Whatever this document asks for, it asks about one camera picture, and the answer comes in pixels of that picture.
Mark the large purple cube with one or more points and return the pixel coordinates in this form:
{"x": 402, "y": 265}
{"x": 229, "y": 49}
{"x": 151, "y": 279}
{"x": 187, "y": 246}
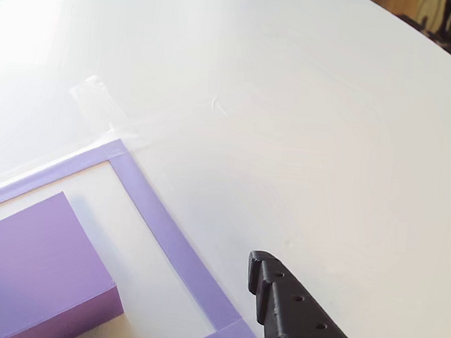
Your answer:
{"x": 35, "y": 267}

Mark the clear tape strip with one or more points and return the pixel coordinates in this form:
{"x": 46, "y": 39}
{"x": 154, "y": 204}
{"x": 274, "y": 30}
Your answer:
{"x": 97, "y": 102}

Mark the purple square tape frame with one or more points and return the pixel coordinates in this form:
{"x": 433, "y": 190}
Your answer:
{"x": 171, "y": 243}

